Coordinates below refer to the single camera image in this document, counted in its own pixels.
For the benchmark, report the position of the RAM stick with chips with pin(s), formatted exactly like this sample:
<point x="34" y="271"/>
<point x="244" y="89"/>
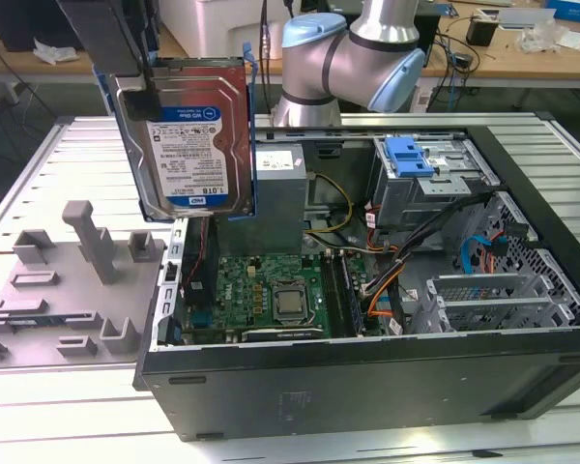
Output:
<point x="352" y="299"/>

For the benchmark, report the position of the hard disk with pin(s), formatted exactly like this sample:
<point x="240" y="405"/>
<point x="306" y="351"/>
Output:
<point x="188" y="159"/>

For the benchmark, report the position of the black RAM slot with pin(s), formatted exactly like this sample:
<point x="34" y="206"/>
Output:
<point x="332" y="295"/>

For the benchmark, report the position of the clear plastic bags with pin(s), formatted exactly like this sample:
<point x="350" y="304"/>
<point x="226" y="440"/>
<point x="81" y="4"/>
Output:
<point x="541" y="38"/>

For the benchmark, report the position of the black graphics card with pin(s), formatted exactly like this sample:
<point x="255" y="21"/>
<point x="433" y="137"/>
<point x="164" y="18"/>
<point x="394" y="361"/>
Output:
<point x="280" y="334"/>

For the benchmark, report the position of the silver CPU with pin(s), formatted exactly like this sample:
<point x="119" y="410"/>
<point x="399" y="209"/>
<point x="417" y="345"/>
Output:
<point x="290" y="302"/>

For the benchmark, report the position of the black computer tower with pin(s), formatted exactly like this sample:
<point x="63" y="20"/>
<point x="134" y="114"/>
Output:
<point x="430" y="29"/>
<point x="24" y="24"/>

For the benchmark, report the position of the crumpled white paper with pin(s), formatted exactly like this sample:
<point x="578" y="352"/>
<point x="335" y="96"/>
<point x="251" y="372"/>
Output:
<point x="53" y="52"/>

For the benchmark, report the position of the blue plastic drive latch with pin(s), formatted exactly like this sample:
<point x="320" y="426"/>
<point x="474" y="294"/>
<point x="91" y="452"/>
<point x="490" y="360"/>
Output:
<point x="408" y="154"/>

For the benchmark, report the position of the white foam box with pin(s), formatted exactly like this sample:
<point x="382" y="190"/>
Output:
<point x="212" y="29"/>

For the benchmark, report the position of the green RAM stick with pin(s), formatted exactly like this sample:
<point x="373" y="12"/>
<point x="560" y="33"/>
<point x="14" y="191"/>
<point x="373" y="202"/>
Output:
<point x="34" y="322"/>

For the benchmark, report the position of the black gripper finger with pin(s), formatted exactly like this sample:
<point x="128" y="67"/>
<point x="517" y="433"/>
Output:
<point x="101" y="38"/>

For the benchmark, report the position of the wooden desk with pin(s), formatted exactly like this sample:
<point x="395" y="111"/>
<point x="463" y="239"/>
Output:
<point x="512" y="63"/>

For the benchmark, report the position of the grey flat box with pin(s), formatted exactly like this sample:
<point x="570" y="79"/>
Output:
<point x="527" y="18"/>

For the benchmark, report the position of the black case fan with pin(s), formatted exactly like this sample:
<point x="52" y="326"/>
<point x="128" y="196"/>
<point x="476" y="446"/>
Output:
<point x="198" y="270"/>

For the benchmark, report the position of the grey power supply unit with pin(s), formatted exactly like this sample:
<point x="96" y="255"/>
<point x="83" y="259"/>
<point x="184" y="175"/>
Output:
<point x="280" y="203"/>

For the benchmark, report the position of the grey parts rack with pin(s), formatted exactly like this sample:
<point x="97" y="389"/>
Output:
<point x="77" y="309"/>

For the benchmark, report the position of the black open PC case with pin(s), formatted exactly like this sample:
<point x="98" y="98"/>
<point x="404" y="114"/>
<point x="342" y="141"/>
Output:
<point x="367" y="386"/>

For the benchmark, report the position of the small black box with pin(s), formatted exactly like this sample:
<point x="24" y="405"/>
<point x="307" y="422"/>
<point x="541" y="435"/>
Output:
<point x="481" y="33"/>

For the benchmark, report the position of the blue VGA port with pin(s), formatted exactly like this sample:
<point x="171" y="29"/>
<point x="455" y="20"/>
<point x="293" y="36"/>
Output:
<point x="200" y="319"/>

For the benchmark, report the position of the blue cardboard box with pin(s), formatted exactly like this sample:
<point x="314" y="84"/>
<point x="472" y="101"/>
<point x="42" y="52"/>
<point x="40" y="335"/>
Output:
<point x="575" y="8"/>

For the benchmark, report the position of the metal optical drive cage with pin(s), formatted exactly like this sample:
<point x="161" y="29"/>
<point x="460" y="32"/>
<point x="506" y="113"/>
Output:
<point x="415" y="203"/>

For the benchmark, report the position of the green motherboard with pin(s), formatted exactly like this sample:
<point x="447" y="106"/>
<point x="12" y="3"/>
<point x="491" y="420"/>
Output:
<point x="241" y="280"/>

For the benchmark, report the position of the black CPU socket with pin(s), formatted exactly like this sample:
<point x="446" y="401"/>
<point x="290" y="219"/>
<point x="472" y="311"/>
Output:
<point x="290" y="320"/>

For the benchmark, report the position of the metal disk bay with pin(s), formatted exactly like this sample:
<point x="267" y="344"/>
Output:
<point x="464" y="280"/>

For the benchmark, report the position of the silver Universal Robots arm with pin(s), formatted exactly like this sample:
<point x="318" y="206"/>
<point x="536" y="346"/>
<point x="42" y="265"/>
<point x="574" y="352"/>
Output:
<point x="362" y="63"/>

